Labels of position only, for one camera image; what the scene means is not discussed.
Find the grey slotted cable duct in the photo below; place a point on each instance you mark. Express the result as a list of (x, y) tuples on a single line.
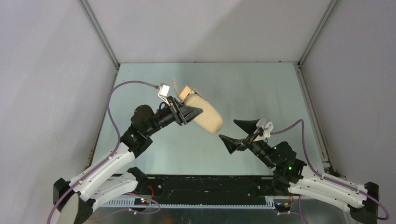
[(134, 202)]

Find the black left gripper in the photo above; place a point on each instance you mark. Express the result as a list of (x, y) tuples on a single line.
[(179, 112)]

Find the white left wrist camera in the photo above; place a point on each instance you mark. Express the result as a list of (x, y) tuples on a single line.
[(163, 90)]

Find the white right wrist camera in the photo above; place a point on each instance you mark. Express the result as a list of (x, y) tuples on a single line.
[(264, 128)]

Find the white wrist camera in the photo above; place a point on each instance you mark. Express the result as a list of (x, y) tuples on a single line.
[(163, 90), (264, 128)]

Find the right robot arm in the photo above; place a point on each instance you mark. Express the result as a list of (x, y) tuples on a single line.
[(295, 176)]

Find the aluminium frame rail right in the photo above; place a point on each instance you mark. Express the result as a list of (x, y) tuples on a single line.
[(308, 96)]

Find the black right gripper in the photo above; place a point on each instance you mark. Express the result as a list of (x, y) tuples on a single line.
[(247, 141)]

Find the beige umbrella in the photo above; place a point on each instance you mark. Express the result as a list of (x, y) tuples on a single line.
[(209, 120)]

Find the aluminium frame rail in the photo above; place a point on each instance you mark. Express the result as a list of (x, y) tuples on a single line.
[(94, 22), (308, 96)]

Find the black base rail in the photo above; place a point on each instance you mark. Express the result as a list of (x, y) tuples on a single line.
[(208, 189)]

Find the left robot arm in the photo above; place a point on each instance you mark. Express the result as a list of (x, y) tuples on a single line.
[(77, 198)]

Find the aluminium frame rail left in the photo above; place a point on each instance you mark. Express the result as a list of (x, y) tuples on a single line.
[(94, 22)]

